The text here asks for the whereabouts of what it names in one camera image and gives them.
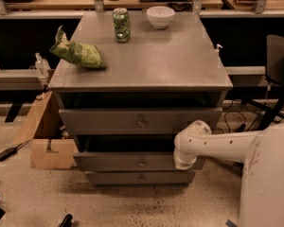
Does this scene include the black floor cable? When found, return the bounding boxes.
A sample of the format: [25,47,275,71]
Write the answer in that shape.
[211,99,284,134]

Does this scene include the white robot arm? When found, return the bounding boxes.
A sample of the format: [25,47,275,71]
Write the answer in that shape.
[174,120,284,227]

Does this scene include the grey top drawer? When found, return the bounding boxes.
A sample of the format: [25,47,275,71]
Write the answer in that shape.
[59,108,222,135]

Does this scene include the green chip bag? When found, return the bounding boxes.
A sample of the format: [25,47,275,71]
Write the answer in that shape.
[50,26,107,70]

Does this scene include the white pump bottle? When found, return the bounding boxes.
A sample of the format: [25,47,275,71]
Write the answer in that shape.
[215,44,223,55]

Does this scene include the grey bottom drawer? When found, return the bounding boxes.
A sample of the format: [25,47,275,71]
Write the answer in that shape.
[86,171,195,185]

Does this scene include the grey drawer cabinet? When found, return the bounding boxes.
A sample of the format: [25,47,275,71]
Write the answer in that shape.
[47,10,234,186]

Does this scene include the black power adapter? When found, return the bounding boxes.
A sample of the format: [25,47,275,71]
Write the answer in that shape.
[0,148,17,162]

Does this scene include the clear plastic bottle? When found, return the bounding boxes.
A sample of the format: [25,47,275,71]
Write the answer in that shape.
[35,53,50,77]

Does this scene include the green soda can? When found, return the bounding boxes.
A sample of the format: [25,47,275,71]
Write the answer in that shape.
[113,8,131,43]

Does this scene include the black object bottom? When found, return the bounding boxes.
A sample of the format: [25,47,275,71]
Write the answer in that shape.
[58,214,73,227]

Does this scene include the cardboard box left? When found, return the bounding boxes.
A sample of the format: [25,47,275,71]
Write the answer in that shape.
[12,92,78,169]

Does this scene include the grey drawer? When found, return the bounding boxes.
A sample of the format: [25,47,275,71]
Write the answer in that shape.
[73,134,207,172]
[86,171,195,185]
[59,108,222,135]

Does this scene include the white bowl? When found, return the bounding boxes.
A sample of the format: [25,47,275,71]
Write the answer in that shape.
[147,6,175,29]

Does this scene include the black chair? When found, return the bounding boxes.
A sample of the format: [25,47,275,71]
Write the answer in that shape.
[242,35,284,131]

